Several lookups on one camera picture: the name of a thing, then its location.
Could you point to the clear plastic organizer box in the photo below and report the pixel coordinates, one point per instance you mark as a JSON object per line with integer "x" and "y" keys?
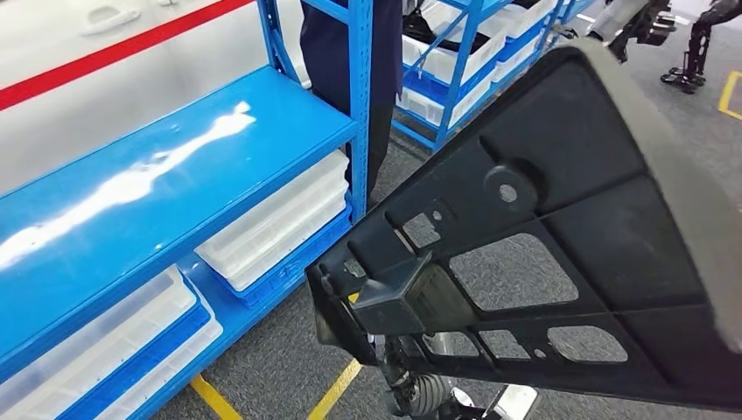
{"x": 104, "y": 336}

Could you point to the blue steel shelf rack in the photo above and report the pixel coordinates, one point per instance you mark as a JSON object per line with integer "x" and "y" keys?
{"x": 261, "y": 116}
{"x": 459, "y": 72}

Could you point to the black plastic parts pile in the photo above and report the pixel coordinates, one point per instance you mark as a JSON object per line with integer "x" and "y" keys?
{"x": 440, "y": 35}

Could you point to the person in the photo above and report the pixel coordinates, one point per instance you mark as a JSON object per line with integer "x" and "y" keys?
{"x": 336, "y": 58}

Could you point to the white car with red stripe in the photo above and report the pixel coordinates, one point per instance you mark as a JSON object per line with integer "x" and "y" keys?
{"x": 116, "y": 104}

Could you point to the white plastic organizer box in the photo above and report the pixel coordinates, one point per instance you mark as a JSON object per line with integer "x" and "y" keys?
{"x": 272, "y": 191}
{"x": 290, "y": 228}
{"x": 203, "y": 342}
{"x": 290, "y": 245}

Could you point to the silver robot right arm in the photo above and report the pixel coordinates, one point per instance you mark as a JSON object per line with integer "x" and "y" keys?
{"x": 432, "y": 394}

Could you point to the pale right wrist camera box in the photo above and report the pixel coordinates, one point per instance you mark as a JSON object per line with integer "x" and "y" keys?
{"x": 516, "y": 403}

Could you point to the white plastic bin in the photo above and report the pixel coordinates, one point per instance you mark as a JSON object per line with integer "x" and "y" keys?
{"x": 522, "y": 17}
{"x": 417, "y": 104}
{"x": 510, "y": 64}
{"x": 481, "y": 55}

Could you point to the black humanoid robot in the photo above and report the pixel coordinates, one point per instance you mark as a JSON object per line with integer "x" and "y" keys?
{"x": 698, "y": 46}

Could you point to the black plastic plate frame part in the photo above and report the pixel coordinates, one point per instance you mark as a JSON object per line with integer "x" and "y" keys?
{"x": 579, "y": 145}

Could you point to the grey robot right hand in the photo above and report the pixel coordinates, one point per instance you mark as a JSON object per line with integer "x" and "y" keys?
{"x": 399, "y": 371}

